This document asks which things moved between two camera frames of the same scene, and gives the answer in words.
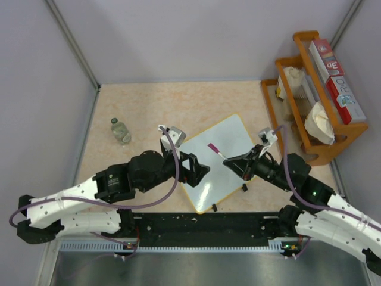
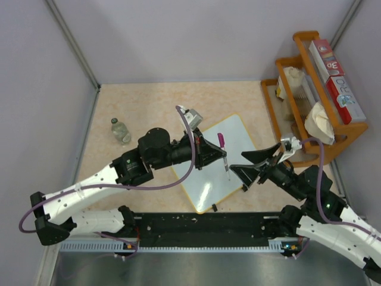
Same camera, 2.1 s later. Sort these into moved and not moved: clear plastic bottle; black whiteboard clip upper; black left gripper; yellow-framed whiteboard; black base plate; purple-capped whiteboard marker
Moved: black left gripper; purple-capped whiteboard marker
Not moved: clear plastic bottle; black base plate; black whiteboard clip upper; yellow-framed whiteboard
